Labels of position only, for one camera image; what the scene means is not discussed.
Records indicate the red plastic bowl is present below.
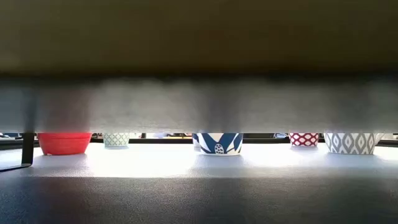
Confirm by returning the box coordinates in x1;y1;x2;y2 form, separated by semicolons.
37;133;93;156

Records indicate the wooden shelf board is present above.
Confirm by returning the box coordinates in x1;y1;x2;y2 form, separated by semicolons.
0;0;398;134

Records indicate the red lattice patterned bowl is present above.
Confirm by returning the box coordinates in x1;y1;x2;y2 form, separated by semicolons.
288;133;320;147

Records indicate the black table edge rail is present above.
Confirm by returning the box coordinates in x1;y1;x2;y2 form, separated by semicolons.
0;138;398;150

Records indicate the green lattice pattern mug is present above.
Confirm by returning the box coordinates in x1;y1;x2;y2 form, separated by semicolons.
103;133;131;148

